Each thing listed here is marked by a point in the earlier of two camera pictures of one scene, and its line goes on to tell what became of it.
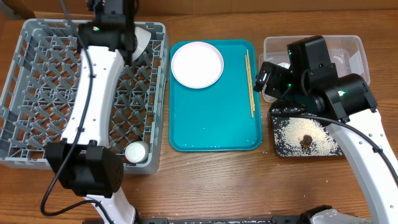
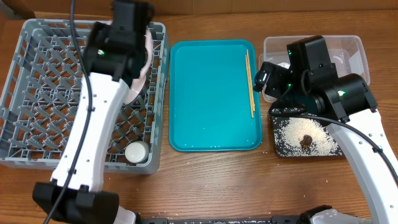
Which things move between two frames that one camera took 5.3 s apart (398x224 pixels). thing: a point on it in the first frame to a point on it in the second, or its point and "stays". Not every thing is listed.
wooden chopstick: (249, 89) stays
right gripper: (261, 79) stays
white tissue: (285, 65) stays
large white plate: (197, 65) to (136, 89)
